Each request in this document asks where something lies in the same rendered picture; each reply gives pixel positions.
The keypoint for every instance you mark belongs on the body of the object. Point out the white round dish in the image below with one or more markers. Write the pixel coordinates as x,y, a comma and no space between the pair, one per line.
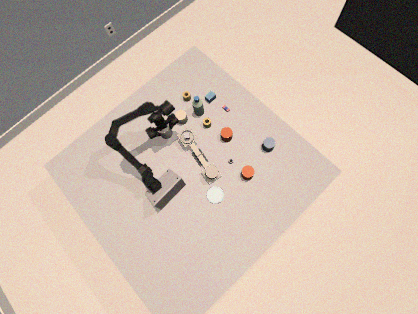
215,195

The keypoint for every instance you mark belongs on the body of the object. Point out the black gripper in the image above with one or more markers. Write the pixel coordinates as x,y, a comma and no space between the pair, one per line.
153,132

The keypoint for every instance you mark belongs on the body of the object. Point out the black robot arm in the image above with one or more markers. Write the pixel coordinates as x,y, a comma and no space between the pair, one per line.
112,141

